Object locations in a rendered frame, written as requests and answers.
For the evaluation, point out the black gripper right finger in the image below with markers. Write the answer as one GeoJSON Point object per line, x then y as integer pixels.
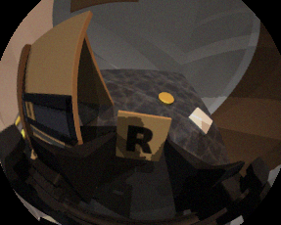
{"type": "Point", "coordinates": [190, 177]}

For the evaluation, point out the brown tile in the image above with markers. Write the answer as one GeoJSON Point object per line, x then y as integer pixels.
{"type": "Point", "coordinates": [33, 155]}

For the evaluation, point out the beige flat slab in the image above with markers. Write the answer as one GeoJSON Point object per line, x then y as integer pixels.
{"type": "Point", "coordinates": [201, 120]}

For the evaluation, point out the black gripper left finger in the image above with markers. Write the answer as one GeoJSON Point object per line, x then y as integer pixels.
{"type": "Point", "coordinates": [82, 166]}

